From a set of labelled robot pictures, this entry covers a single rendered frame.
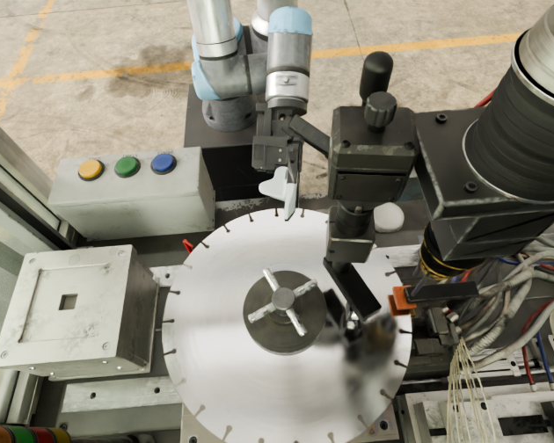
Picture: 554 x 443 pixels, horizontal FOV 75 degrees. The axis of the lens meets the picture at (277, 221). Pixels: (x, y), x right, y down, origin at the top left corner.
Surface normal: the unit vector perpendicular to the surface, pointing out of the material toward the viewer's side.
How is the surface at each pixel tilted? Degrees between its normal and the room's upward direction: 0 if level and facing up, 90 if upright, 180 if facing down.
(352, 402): 0
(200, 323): 0
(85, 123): 0
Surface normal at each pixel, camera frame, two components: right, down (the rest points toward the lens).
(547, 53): -0.95, 0.09
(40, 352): -0.05, -0.51
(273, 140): -0.10, 0.02
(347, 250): -0.09, 0.86
